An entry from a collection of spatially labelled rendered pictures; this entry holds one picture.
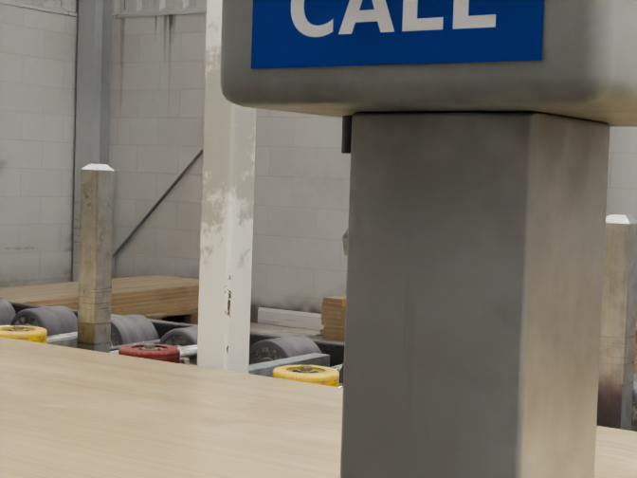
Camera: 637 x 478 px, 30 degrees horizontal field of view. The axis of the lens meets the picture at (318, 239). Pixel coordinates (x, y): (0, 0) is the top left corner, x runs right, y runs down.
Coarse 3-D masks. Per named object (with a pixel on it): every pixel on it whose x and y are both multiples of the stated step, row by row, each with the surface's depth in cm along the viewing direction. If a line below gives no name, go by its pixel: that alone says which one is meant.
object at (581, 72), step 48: (240, 0) 20; (576, 0) 17; (624, 0) 17; (240, 48) 20; (576, 48) 17; (624, 48) 17; (240, 96) 20; (288, 96) 20; (336, 96) 19; (384, 96) 19; (432, 96) 18; (480, 96) 18; (528, 96) 17; (576, 96) 17; (624, 96) 18
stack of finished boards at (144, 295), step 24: (0, 288) 802; (24, 288) 807; (48, 288) 812; (72, 288) 818; (120, 288) 828; (144, 288) 834; (168, 288) 844; (192, 288) 868; (120, 312) 800; (144, 312) 822
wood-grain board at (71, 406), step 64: (0, 384) 130; (64, 384) 131; (128, 384) 133; (192, 384) 134; (256, 384) 135; (0, 448) 101; (64, 448) 102; (128, 448) 102; (192, 448) 103; (256, 448) 104; (320, 448) 105
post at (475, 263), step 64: (384, 128) 21; (448, 128) 20; (512, 128) 19; (576, 128) 20; (384, 192) 21; (448, 192) 20; (512, 192) 19; (576, 192) 21; (384, 256) 21; (448, 256) 20; (512, 256) 19; (576, 256) 21; (384, 320) 21; (448, 320) 20; (512, 320) 19; (576, 320) 21; (384, 384) 21; (448, 384) 20; (512, 384) 19; (576, 384) 21; (384, 448) 21; (448, 448) 20; (512, 448) 19; (576, 448) 21
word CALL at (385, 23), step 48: (288, 0) 19; (336, 0) 19; (384, 0) 18; (432, 0) 18; (480, 0) 18; (528, 0) 17; (288, 48) 19; (336, 48) 19; (384, 48) 18; (432, 48) 18; (480, 48) 18; (528, 48) 17
